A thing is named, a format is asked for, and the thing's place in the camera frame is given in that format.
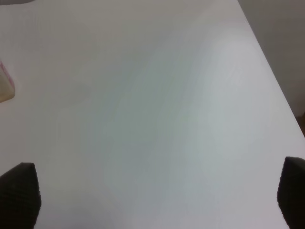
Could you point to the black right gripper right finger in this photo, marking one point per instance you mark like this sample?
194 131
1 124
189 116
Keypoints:
291 192

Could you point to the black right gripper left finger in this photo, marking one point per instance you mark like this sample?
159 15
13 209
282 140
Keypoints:
20 197

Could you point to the clear plastic beverage bottle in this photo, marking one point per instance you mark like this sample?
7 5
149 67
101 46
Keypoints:
7 86

